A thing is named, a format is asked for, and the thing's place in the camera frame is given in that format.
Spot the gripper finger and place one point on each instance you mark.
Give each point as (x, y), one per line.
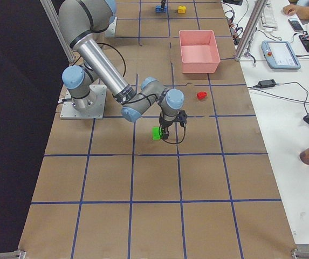
(163, 4)
(165, 133)

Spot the blue teach pendant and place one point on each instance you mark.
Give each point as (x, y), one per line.
(279, 55)

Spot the blue toy block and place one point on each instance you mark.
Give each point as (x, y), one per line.
(159, 9)

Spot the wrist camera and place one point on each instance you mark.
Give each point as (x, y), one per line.
(182, 117)

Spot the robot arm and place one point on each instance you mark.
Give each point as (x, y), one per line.
(80, 23)

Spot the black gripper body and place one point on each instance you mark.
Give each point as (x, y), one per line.
(164, 124)

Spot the person's hand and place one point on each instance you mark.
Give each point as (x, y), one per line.
(291, 9)

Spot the black smartphone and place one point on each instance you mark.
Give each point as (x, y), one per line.
(295, 24)

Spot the aluminium frame post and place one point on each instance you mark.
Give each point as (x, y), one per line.
(244, 45)

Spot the black power adapter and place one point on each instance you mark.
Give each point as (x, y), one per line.
(266, 83)

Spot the white keyboard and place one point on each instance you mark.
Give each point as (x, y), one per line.
(267, 18)

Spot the pink plastic box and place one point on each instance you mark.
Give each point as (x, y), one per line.
(199, 51)

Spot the red toy block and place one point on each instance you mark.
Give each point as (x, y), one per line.
(201, 95)

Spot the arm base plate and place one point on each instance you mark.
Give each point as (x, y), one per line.
(90, 107)

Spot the green toy block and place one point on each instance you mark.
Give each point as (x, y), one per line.
(156, 133)

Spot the yellow toy block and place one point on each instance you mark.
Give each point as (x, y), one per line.
(181, 9)

